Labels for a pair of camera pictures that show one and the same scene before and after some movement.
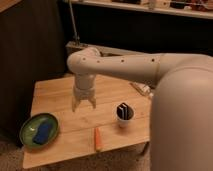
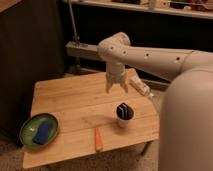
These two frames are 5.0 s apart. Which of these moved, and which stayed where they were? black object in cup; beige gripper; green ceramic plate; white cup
Moved: beige gripper
Stayed: green ceramic plate; black object in cup; white cup
